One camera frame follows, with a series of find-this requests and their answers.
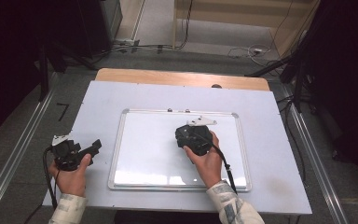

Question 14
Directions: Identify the black cabinet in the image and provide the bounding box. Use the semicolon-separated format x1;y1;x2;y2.
76;0;124;60

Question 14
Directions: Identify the black metal stand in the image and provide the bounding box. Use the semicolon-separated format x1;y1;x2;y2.
37;46;51;103
244;31;311;113

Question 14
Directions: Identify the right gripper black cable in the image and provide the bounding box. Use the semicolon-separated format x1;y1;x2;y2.
199;132;239;196

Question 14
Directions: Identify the person's left hand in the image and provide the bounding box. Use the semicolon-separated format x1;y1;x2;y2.
48;153;92;198

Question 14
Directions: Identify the person's right hand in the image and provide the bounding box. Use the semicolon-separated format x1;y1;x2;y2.
183;130;224;189

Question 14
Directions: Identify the person's dark lap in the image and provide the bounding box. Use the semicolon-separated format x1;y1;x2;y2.
114;210;223;224

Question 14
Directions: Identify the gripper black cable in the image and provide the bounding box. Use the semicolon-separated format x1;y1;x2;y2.
199;132;239;196
42;145;59;209

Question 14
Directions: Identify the aluminium floor rail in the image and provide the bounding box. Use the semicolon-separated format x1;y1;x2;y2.
281;83;350;224
0;73;59;224

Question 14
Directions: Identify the white whiteboard with metal frame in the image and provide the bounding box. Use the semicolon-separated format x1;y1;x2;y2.
107;108;253;192

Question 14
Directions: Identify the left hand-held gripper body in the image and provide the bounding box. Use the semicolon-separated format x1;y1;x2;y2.
51;133;87;172

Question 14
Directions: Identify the white floor cable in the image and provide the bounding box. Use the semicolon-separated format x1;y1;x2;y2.
227;44;272;67

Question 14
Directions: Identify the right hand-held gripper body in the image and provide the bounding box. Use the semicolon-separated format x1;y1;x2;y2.
186;116;217;157

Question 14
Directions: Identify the black floor cable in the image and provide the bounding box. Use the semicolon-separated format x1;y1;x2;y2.
89;0;195;63

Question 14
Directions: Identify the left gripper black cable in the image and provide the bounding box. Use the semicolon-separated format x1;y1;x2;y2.
42;145;59;209

